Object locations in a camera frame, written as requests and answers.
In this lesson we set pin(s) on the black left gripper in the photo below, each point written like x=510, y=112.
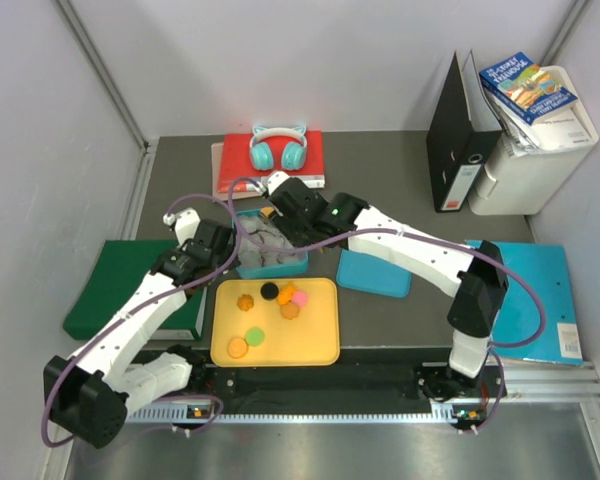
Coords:
x=224, y=259

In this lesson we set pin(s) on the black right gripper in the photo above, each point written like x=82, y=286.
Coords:
x=284, y=225

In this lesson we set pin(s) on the orange round sandwich cookie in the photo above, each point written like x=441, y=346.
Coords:
x=266, y=213

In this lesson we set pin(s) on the teal cookie tin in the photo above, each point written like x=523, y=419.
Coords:
x=271, y=237

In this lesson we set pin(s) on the teal tin lid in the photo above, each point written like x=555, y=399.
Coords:
x=369, y=274

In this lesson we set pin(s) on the large black sandwich cookie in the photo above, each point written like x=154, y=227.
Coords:
x=269, y=291

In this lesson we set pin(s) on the orange fish shaped cookie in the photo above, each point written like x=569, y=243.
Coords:
x=285, y=294

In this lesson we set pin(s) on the orange leaf shaped cookie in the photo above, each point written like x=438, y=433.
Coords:
x=290, y=311

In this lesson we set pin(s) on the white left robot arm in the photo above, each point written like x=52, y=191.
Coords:
x=95, y=390

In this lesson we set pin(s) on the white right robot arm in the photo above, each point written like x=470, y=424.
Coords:
x=471, y=277

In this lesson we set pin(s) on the white paper cupcake liner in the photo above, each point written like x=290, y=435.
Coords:
x=249, y=250
x=289, y=257
x=266, y=258

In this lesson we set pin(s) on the orange flower shaped cookie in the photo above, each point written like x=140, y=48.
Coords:
x=245, y=302

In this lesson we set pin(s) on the teal cat ear headphones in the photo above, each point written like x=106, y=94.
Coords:
x=291, y=156

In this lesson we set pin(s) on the green binder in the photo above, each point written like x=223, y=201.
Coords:
x=117, y=273

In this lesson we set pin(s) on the pink sandwich cookie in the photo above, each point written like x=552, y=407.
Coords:
x=300, y=298

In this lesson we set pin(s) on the red book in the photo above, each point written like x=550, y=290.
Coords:
x=296, y=152

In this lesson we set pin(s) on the green sandwich cookie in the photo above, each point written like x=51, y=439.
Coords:
x=254, y=337

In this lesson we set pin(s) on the yellow plastic tray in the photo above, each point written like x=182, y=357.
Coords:
x=311, y=339

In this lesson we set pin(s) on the black lever arch binder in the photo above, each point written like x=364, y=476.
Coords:
x=463, y=134

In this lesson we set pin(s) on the white storage box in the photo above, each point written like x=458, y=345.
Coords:
x=531, y=163

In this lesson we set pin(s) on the blue folder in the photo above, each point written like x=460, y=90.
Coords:
x=544, y=269

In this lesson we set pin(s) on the blue paperback book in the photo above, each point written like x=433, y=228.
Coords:
x=531, y=92

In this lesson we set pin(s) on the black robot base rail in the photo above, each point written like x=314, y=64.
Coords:
x=377, y=380

